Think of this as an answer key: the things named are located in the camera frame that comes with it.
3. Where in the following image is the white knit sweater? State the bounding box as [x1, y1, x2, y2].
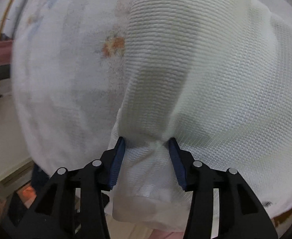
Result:
[110, 0, 292, 231]

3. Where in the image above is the floral white bed sheet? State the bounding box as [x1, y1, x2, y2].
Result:
[11, 0, 132, 175]

